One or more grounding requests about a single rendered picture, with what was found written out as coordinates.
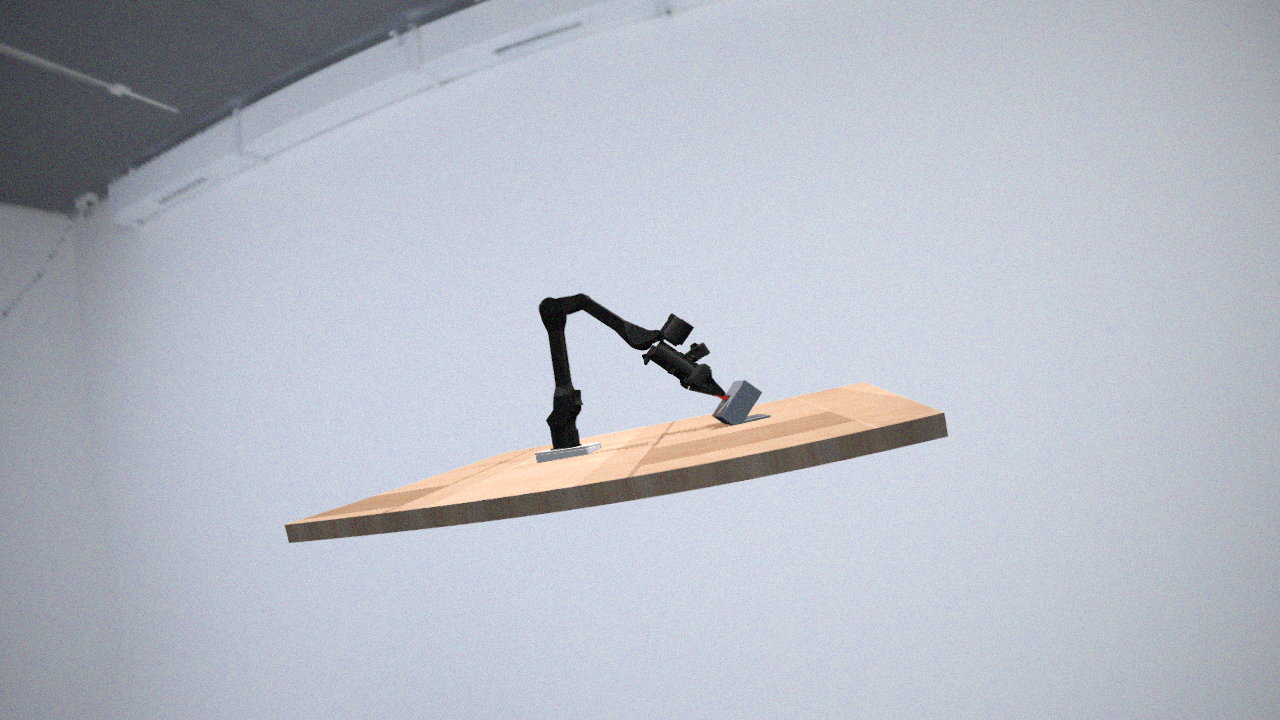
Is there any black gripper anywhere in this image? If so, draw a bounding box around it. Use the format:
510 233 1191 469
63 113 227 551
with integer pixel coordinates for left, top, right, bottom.
666 352 724 397

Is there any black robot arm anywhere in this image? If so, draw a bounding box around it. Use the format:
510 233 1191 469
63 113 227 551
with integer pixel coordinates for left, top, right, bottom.
539 293 710 451

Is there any grey sloped panel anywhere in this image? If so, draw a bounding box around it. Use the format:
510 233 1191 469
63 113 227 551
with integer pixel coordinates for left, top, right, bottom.
712 380 771 425

